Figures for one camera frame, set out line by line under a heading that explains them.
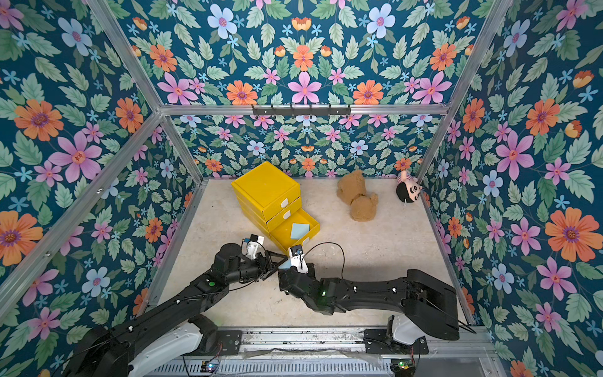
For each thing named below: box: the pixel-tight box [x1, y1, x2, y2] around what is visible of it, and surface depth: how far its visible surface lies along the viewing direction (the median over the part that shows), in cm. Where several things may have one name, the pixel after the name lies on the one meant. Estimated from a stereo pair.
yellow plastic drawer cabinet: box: [230, 161, 322, 253], surface depth 91 cm
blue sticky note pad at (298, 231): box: [290, 223, 311, 240], surface depth 101 cm
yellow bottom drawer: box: [269, 208, 322, 252], surface depth 99 cm
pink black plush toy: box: [395, 169, 423, 203], surface depth 107 cm
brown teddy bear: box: [336, 169, 379, 223], surface depth 103 cm
